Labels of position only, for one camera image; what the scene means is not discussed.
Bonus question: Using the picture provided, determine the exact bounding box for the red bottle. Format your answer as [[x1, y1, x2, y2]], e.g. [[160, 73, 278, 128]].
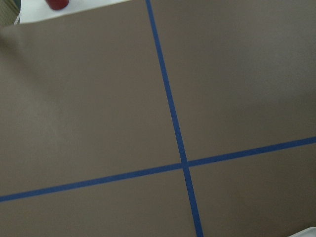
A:
[[45, 0, 70, 10]]

